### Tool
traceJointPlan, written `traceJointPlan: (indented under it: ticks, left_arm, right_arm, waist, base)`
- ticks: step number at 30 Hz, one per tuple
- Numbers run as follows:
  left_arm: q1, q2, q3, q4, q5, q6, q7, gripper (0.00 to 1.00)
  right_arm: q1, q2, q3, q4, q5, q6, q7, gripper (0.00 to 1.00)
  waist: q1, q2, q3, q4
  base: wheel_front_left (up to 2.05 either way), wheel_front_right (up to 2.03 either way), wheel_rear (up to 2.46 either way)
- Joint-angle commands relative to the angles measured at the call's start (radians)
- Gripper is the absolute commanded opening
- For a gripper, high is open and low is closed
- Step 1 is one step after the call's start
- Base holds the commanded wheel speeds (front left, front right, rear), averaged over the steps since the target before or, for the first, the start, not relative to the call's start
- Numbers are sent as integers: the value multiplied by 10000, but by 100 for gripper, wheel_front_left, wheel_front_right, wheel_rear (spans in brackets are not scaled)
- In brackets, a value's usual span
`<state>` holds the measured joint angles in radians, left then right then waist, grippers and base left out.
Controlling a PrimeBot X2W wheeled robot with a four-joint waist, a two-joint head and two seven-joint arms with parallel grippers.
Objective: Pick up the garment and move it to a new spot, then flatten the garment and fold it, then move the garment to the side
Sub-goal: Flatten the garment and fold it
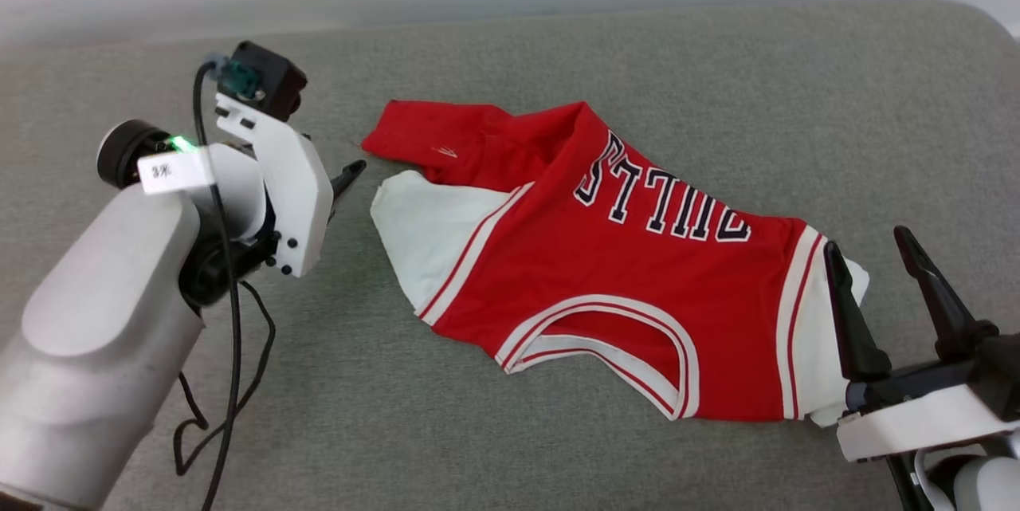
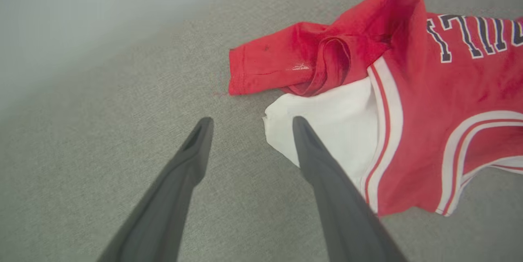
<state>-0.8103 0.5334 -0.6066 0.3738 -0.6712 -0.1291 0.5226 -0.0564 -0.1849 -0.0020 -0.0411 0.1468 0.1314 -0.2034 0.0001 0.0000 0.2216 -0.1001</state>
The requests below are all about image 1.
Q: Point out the red white Bulls jersey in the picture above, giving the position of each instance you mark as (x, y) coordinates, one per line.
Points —
(598, 272)

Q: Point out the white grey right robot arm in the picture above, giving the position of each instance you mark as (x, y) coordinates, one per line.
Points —
(988, 491)

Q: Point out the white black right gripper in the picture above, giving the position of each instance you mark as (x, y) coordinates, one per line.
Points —
(940, 415)

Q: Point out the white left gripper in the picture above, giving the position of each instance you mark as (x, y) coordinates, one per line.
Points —
(295, 192)

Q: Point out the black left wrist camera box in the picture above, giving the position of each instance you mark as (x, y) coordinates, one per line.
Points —
(269, 76)

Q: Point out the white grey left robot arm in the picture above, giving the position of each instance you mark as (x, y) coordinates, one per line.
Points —
(96, 320)

